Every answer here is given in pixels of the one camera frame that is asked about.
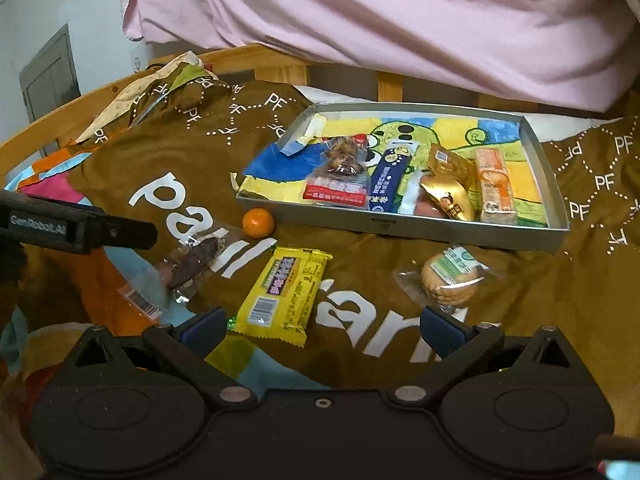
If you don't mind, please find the grey wall panel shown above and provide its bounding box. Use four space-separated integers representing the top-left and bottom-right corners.
19 24 82 124

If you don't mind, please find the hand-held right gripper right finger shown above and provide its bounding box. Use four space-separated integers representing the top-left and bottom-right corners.
390 305 586 406

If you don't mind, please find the pink sausage-shaped snack packet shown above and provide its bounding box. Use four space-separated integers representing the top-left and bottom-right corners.
400 170 447 219

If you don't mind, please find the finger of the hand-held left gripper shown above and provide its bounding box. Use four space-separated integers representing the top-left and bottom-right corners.
91 212 159 252

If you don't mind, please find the round cookies clear packet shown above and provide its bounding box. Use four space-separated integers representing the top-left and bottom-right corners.
394 244 497 312

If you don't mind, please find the orange mandarin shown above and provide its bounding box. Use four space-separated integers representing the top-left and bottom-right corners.
242 208 276 235

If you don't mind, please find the yellow flat snack packet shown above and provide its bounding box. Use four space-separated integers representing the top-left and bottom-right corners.
229 246 334 350

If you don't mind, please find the brown printed cloth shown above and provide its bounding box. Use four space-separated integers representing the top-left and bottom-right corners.
0 74 640 441

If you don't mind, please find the wooden bed frame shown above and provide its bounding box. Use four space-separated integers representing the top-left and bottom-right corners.
0 44 483 162

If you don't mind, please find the dark snack clear packet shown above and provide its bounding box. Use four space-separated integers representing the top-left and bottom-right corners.
117 236 227 322

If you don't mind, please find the red label cookie packet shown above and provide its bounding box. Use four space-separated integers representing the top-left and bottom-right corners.
302 134 374 209

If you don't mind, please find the gold cartoon snack packet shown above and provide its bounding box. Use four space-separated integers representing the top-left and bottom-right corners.
420 143 477 223

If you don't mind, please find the grey metal tray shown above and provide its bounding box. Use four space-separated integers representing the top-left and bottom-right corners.
235 101 571 255

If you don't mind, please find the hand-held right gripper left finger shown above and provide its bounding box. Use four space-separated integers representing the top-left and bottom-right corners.
60 306 256 408

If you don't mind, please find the white mattress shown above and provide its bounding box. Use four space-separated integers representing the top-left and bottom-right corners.
295 84 623 142

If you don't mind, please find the beige green patterned cloth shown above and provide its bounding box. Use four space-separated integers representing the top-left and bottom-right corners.
75 51 218 147

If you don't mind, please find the orange cracker packet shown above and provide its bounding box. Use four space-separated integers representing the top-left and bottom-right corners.
473 147 518 226

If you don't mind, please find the blue stick snack packet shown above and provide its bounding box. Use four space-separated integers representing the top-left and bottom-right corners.
368 139 422 213

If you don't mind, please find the pink bedsheet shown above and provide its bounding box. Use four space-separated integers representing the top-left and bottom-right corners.
120 0 640 114

